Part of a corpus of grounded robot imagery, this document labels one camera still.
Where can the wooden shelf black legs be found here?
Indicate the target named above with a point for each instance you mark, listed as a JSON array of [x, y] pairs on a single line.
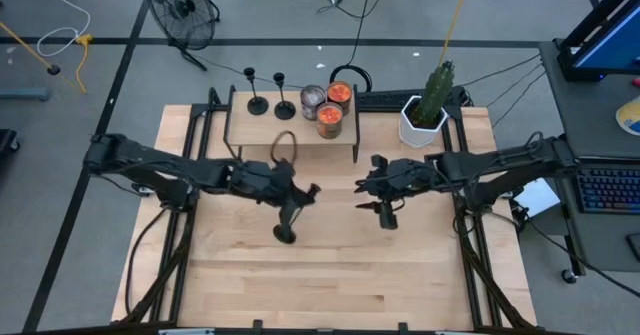
[[250, 130]]

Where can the white plant pot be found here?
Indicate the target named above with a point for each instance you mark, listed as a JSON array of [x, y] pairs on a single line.
[[412, 135]]

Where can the black aluminium table frame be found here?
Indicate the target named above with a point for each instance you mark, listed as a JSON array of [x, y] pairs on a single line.
[[200, 110]]

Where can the black computer monitor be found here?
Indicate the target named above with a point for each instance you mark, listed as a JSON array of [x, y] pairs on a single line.
[[615, 45]]

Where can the dark grey desk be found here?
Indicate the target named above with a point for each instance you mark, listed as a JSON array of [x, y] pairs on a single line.
[[575, 115]]

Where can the tin can orange top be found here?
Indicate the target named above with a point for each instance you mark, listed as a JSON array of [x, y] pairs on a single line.
[[341, 91], [330, 117]]

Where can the tin can silver top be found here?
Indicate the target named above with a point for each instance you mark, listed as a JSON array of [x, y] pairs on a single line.
[[311, 97]]

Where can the black caster wheel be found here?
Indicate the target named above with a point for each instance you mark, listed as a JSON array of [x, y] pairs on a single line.
[[569, 276]]

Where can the white paper sheet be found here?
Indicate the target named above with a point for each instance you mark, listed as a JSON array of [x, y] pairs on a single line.
[[542, 197]]

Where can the grey metal foot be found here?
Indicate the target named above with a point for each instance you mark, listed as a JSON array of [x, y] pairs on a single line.
[[25, 94]]

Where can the black floor fan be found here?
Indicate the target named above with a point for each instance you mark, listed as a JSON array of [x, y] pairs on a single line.
[[182, 10]]

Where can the yellow white round disc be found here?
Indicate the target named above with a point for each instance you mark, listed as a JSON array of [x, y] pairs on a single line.
[[631, 117]]

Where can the black floor object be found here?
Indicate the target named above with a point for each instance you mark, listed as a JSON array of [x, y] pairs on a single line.
[[7, 145]]

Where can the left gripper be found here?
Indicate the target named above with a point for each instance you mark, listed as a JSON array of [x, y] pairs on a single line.
[[260, 180]]

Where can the yellow pole black end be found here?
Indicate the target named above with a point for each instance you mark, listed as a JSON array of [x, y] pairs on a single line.
[[25, 45]]

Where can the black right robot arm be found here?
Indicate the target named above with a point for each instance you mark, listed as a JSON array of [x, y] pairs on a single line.
[[500, 162]]

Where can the green cactus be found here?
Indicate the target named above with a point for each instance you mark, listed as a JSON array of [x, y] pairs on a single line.
[[435, 92]]

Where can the backlit keyboard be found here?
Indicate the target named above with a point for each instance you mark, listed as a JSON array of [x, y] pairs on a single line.
[[607, 190]]

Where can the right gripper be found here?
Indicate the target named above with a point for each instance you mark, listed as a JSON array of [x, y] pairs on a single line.
[[410, 180]]

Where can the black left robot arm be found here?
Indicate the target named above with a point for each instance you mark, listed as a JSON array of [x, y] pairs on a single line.
[[150, 162]]

